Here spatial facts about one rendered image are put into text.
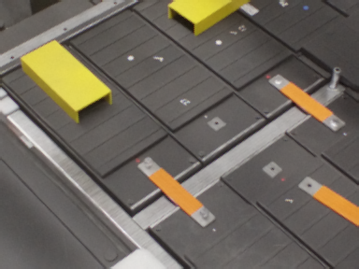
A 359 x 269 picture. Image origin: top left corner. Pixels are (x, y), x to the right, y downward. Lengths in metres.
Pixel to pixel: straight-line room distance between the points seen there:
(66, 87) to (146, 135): 0.15
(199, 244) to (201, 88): 0.31
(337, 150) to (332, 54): 0.22
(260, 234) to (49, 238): 0.31
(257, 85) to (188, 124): 0.15
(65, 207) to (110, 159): 0.20
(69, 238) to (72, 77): 0.37
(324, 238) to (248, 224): 0.11
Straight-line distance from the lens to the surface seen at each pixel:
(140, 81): 1.40
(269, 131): 1.36
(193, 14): 1.48
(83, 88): 1.35
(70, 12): 1.75
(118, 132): 1.32
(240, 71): 1.42
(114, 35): 1.49
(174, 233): 1.21
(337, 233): 1.22
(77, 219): 1.09
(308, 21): 1.54
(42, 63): 1.40
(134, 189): 1.26
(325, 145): 1.34
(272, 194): 1.25
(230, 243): 1.19
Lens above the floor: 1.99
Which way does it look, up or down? 48 degrees down
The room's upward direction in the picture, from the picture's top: 1 degrees clockwise
